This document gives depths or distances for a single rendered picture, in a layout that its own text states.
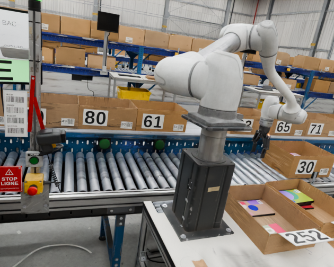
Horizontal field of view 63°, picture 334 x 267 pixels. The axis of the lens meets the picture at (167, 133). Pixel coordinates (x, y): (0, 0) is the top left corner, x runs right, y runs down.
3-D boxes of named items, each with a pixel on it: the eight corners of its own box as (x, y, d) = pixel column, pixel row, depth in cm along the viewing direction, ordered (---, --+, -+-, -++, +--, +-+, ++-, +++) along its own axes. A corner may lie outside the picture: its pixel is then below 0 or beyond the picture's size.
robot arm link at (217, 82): (228, 113, 101) (239, 51, 95) (186, 103, 111) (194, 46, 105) (244, 109, 114) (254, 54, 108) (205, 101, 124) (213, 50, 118)
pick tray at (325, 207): (317, 242, 125) (324, 223, 122) (260, 196, 158) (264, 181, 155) (356, 232, 137) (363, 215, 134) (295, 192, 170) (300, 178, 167)
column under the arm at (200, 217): (233, 234, 122) (251, 167, 112) (180, 242, 112) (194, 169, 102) (205, 201, 145) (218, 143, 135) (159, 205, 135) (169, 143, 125)
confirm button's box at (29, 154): (25, 167, 118) (25, 153, 116) (26, 164, 121) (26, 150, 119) (42, 167, 121) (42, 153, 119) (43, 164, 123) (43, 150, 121)
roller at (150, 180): (151, 196, 151) (152, 188, 150) (132, 157, 197) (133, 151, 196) (160, 196, 153) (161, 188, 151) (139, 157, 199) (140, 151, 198)
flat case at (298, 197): (313, 202, 154) (314, 200, 154) (289, 206, 146) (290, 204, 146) (294, 190, 166) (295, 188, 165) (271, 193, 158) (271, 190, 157)
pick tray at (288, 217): (263, 255, 112) (270, 234, 109) (217, 202, 146) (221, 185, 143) (315, 247, 122) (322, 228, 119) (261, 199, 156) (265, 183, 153)
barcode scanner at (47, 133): (68, 154, 119) (64, 131, 115) (37, 157, 115) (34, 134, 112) (68, 148, 125) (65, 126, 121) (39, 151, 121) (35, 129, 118)
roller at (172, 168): (184, 195, 158) (185, 187, 156) (158, 157, 204) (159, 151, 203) (192, 194, 160) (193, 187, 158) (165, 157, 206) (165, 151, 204)
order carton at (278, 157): (287, 178, 189) (294, 156, 183) (261, 160, 215) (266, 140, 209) (329, 177, 202) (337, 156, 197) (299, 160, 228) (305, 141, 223)
